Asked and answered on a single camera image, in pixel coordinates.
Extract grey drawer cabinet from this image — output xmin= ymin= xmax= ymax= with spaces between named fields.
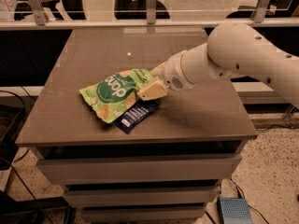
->
xmin=17 ymin=28 xmax=257 ymax=224

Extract black office chair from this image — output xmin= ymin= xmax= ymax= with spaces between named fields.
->
xmin=228 ymin=0 xmax=299 ymax=19
xmin=112 ymin=0 xmax=171 ymax=21
xmin=14 ymin=0 xmax=86 ymax=21

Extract black office chair right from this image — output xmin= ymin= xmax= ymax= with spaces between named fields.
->
xmin=228 ymin=0 xmax=299 ymax=19

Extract black bin left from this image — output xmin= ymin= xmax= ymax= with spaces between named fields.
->
xmin=0 ymin=105 xmax=25 ymax=170

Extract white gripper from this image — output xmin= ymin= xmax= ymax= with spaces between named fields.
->
xmin=137 ymin=50 xmax=194 ymax=101

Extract green rice chip bag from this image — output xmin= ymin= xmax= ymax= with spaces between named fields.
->
xmin=79 ymin=69 xmax=153 ymax=123

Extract black floor cable right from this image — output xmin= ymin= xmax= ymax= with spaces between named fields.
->
xmin=228 ymin=177 xmax=271 ymax=224

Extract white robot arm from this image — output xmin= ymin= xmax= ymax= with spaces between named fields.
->
xmin=137 ymin=22 xmax=299 ymax=107

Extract black cable left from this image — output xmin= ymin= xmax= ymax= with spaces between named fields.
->
xmin=0 ymin=90 xmax=54 ymax=224

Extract black office chair left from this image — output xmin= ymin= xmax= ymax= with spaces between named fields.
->
xmin=14 ymin=0 xmax=86 ymax=21

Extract bottom grey drawer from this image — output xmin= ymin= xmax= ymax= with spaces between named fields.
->
xmin=80 ymin=205 xmax=206 ymax=223

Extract black office chair centre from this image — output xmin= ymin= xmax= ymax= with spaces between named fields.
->
xmin=112 ymin=0 xmax=171 ymax=21

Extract top grey drawer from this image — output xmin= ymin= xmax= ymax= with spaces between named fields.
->
xmin=36 ymin=154 xmax=242 ymax=185

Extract blue rxbar blueberry bar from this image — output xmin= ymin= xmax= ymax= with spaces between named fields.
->
xmin=113 ymin=100 xmax=160 ymax=134

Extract middle grey drawer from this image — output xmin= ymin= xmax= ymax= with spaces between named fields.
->
xmin=64 ymin=187 xmax=220 ymax=207

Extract metal glass rail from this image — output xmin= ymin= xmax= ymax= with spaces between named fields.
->
xmin=0 ymin=0 xmax=299 ymax=30

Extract blue box on floor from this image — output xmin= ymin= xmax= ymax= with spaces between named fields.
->
xmin=218 ymin=197 xmax=253 ymax=224

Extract grey drawer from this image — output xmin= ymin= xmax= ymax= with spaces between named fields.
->
xmin=80 ymin=205 xmax=206 ymax=223
xmin=36 ymin=154 xmax=242 ymax=185
xmin=64 ymin=187 xmax=220 ymax=207

